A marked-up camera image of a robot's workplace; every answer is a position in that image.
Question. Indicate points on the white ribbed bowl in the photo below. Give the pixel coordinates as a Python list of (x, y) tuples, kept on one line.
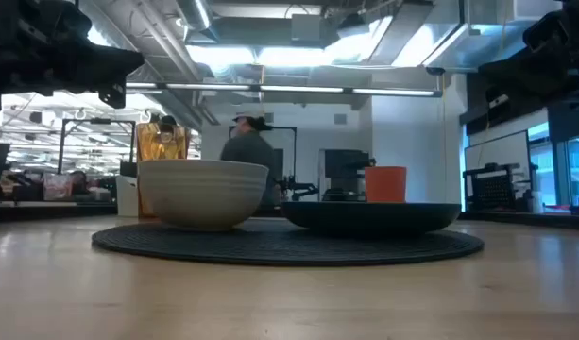
[(199, 198)]

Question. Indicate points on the black background robot arm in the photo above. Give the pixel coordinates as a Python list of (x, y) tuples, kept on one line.
[(301, 190)]

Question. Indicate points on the whiteboard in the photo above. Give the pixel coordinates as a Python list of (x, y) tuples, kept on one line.
[(497, 151)]

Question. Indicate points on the white plastic bin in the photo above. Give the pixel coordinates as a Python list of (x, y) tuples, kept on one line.
[(127, 198)]

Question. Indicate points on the black side counter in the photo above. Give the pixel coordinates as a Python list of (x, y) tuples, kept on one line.
[(530, 220)]

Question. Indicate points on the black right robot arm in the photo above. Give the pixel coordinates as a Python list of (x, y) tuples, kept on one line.
[(556, 28)]

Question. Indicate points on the black side table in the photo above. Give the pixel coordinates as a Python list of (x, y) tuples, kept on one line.
[(43, 211)]

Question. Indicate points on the orange cup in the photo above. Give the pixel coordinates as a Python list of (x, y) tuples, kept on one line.
[(386, 185)]

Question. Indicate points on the black perforated cart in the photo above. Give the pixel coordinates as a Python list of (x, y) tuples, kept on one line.
[(494, 191)]

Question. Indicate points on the long ceiling light bar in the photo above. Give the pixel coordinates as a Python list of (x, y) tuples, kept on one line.
[(298, 89)]

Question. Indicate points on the person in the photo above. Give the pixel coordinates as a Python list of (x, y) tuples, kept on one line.
[(246, 148)]

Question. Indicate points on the dark teal plate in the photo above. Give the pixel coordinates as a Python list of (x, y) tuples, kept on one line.
[(369, 217)]

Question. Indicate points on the dome security camera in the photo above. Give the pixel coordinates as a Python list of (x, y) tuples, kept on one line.
[(435, 71)]

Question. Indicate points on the pink bag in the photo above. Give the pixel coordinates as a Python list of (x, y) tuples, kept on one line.
[(56, 187)]

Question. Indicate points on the rectangular metal air duct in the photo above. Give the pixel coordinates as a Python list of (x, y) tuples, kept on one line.
[(482, 42)]

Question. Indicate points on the dark round woven placemat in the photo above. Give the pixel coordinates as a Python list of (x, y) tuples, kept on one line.
[(270, 248)]

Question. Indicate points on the amber faceted glass tumbler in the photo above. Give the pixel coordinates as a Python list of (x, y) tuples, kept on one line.
[(161, 141)]

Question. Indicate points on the black machine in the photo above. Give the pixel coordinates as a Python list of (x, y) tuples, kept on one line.
[(345, 165)]

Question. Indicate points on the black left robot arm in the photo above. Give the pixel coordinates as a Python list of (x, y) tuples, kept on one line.
[(15, 14)]

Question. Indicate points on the black equipment frame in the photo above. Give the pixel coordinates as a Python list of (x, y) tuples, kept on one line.
[(62, 141), (294, 151)]

